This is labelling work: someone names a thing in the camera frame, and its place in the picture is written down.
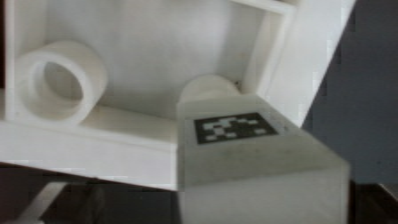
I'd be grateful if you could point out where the white U-shaped frame obstacle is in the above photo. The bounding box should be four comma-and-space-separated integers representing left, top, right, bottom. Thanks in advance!
0, 182, 398, 224

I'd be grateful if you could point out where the white chair leg block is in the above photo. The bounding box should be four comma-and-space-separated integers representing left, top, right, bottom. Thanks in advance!
177, 75, 349, 224

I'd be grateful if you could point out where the white chair seat part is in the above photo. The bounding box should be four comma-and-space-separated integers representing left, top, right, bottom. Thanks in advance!
0, 0, 355, 189

